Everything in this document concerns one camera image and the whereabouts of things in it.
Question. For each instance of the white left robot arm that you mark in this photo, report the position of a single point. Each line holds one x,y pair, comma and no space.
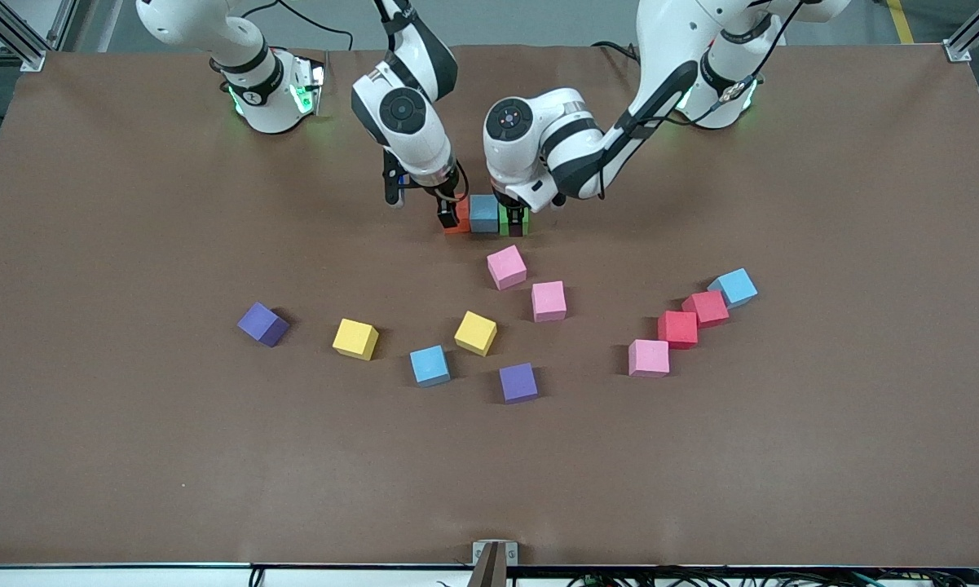
530,163

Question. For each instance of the blue foam cube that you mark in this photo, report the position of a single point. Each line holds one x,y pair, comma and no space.
734,287
484,214
429,365

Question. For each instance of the white table front rail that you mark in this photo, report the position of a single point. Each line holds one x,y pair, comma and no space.
130,579

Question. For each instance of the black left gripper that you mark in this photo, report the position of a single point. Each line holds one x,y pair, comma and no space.
514,218

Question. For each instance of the pink foam cube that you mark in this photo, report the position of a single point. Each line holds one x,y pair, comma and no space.
649,357
506,267
549,301

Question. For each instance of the yellow foam cube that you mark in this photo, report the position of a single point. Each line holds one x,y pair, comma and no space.
476,333
355,339

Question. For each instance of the orange foam cube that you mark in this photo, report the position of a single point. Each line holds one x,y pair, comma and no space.
463,225

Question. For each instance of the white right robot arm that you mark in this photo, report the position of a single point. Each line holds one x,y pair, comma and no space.
420,147

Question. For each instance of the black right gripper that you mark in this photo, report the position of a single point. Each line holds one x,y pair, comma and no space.
443,198

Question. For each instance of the purple foam cube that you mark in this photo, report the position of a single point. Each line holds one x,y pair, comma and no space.
518,382
262,324

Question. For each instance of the aluminium frame post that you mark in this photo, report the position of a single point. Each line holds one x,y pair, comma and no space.
966,45
16,37

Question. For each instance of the red foam cube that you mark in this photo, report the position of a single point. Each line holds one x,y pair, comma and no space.
678,328
706,308

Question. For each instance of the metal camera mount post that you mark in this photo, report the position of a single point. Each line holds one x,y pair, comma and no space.
495,562

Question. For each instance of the brown table mat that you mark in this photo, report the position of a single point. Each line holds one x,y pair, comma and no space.
212,456

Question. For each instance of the green foam cube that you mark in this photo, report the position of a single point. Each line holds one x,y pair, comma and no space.
503,222

